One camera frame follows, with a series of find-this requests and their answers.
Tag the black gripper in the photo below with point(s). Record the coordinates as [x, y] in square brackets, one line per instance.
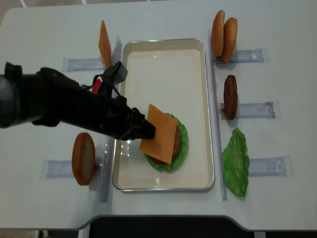
[122, 122]

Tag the orange cheese slice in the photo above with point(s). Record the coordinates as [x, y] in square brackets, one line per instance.
[104, 45]
[162, 145]

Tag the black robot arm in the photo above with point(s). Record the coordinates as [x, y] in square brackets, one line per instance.
[48, 97]

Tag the brown meat patty on tray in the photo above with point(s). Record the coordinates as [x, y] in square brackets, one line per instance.
[177, 145]

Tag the green lettuce leaf on tray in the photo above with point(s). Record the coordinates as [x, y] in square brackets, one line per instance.
[179, 158]

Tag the red tomato slice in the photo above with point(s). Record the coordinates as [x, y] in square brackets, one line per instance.
[96, 86]

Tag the upright green lettuce leaf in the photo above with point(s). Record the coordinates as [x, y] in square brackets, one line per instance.
[236, 164]

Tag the upright brown meat patty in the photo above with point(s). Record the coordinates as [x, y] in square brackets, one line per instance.
[230, 97]

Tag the metal baking tray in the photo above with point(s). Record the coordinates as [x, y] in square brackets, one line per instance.
[171, 75]

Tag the bun half left front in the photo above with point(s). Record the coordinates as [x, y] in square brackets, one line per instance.
[83, 158]

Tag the bun half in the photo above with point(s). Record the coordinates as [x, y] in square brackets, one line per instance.
[217, 33]
[83, 158]
[230, 36]

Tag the back bun half right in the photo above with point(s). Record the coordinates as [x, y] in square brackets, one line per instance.
[217, 33]

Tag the front bun half right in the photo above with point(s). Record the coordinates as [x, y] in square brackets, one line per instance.
[230, 36]

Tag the clear holder rail cheese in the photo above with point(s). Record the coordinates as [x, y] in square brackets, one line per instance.
[72, 65]

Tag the clear holder rail left bun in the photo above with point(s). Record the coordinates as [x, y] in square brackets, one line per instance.
[52, 169]

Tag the clear holder rail patty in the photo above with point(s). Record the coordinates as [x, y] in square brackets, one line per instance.
[266, 110]

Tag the clear holder rail right buns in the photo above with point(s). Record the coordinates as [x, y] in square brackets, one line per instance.
[248, 56]

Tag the clear holder rail lettuce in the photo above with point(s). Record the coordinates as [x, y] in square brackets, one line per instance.
[271, 167]

